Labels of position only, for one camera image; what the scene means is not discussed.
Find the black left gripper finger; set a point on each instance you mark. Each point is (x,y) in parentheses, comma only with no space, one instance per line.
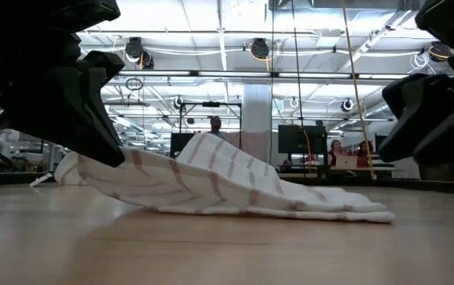
(61,115)
(104,61)

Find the white towel with red stripes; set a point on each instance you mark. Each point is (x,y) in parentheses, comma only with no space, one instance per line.
(219,178)

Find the small black monitor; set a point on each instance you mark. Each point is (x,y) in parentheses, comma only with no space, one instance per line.
(380,142)

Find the white robot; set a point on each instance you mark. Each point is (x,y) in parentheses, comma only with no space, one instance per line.
(3,136)

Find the person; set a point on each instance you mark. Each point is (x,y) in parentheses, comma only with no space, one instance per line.
(334,148)
(216,126)
(363,152)

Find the silver laptop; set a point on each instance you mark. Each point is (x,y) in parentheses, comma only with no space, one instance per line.
(346,162)

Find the large black monitor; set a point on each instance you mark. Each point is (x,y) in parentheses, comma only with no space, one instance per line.
(302,138)

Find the pink curtain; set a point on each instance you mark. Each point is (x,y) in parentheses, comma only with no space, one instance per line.
(235,140)

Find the black metal frame stand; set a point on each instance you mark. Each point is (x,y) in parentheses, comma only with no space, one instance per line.
(211,104)

